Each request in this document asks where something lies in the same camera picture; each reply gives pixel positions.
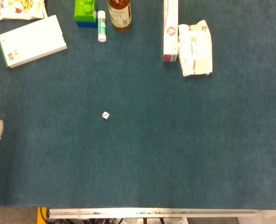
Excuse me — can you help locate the white flat cardboard box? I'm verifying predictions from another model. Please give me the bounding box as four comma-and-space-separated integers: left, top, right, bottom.
0, 14, 68, 69

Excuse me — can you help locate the snack chip bag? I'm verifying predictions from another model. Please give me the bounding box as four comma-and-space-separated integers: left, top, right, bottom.
0, 0, 48, 21

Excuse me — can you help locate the blue toy building block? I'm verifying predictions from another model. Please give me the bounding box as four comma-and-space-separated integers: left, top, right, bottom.
76, 20, 98, 28

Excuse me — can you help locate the teal felt table mat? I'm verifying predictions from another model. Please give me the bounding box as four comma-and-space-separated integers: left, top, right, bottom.
0, 0, 276, 210

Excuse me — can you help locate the white glue stick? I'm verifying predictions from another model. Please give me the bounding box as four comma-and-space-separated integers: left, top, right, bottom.
97, 10, 107, 43

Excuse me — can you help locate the green toy building block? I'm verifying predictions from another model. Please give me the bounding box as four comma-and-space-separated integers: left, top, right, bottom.
74, 0, 98, 22

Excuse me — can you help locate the amber liquid glass bottle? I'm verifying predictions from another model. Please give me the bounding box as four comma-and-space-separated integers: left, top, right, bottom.
107, 0, 133, 31

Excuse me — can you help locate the tall white pink carton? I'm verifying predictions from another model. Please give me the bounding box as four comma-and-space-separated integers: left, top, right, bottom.
162, 0, 179, 63

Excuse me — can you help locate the white wet wipes pack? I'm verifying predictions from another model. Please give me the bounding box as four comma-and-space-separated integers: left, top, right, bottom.
178, 20, 214, 77

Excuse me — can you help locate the aluminium frame rail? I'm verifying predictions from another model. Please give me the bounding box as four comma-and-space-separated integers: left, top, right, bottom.
47, 208, 260, 219

